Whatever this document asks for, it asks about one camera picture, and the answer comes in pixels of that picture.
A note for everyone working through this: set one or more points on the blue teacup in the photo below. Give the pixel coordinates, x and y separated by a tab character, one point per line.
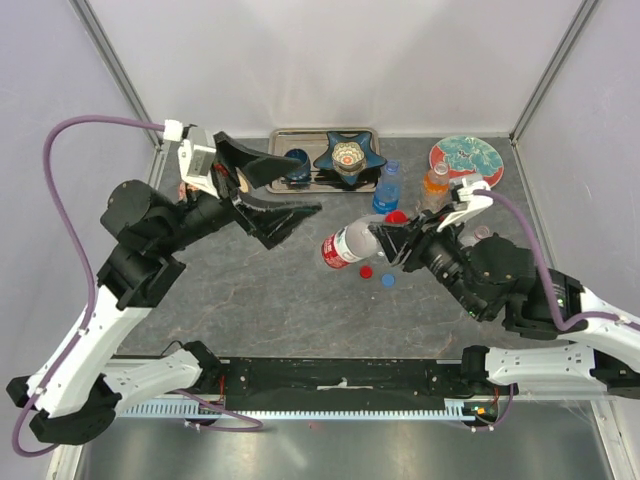
303	171

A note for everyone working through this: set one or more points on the orange tea bottle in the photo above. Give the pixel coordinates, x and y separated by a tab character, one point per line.
436	187

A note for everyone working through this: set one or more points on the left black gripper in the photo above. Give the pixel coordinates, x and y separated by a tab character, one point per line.
274	220

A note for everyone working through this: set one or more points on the red cap water bottle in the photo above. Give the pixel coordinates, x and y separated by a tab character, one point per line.
351	244
471	238

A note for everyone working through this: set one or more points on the small patterned bowl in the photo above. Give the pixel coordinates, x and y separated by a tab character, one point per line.
348	158

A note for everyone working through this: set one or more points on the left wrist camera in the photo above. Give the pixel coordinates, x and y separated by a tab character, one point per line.
196	153

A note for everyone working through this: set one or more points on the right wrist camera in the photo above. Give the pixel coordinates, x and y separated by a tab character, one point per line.
467	203

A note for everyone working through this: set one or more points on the red patterned bowl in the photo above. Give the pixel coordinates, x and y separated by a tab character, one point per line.
185	191

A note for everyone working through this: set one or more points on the blue star-shaped dish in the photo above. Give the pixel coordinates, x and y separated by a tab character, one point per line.
364	139

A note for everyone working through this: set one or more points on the blue bottle cap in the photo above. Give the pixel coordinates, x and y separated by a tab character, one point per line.
388	280

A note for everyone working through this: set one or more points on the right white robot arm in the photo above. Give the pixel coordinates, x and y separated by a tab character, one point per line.
496	279

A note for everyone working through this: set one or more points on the slotted cable duct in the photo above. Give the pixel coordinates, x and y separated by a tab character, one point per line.
176	407

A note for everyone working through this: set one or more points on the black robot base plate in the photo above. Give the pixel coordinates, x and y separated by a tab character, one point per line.
289	384

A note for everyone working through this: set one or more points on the red bottle cap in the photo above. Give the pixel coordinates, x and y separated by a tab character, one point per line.
366	272
396	217

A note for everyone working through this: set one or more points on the red teal floral plate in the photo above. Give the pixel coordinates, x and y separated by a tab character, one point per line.
467	155

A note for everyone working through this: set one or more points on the metal tray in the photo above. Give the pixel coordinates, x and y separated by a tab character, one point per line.
314	142

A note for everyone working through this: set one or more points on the blue cap water bottle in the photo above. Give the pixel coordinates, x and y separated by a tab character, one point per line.
388	189

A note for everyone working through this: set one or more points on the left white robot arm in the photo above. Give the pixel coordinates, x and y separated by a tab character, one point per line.
72	399

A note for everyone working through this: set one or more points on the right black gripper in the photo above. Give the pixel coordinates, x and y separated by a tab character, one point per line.
395	238

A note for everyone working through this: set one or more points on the tan wooden plate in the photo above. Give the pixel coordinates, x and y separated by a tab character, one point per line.
244	185

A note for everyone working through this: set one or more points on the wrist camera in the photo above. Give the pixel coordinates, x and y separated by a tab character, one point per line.
467	203
196	153

